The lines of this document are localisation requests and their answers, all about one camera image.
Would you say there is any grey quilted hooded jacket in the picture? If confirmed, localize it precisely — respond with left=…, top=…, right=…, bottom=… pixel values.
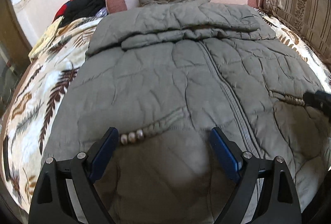
left=42, top=0, right=330, bottom=223

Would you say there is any black and red clothes pile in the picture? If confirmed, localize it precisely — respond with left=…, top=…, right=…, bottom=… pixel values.
left=53, top=0, right=106, bottom=27

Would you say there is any leaf patterned fleece blanket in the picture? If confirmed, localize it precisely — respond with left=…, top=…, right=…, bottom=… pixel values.
left=0, top=6, right=331, bottom=214

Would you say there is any striped beige sofa cushion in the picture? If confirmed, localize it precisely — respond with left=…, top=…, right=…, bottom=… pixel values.
left=263, top=0, right=330, bottom=66

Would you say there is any brown wooden glass door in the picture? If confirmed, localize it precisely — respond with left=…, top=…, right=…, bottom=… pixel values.
left=0, top=0, right=31, bottom=115

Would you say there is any yellow cloth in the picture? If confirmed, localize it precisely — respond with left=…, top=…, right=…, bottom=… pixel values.
left=28, top=15, right=64, bottom=63

